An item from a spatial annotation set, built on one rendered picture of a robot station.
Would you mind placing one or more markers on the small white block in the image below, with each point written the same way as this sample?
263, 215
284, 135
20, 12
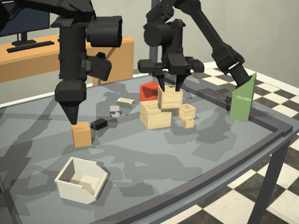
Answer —
114, 111

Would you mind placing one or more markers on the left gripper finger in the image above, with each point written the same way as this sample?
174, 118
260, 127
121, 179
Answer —
160, 77
179, 80

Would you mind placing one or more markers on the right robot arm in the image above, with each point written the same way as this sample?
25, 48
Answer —
77, 24

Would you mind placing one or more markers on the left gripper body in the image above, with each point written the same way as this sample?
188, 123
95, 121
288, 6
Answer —
148, 66

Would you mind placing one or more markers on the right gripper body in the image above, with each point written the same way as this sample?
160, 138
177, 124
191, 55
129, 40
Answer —
72, 89

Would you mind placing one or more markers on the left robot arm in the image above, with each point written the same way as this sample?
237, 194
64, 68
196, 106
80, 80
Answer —
171, 32

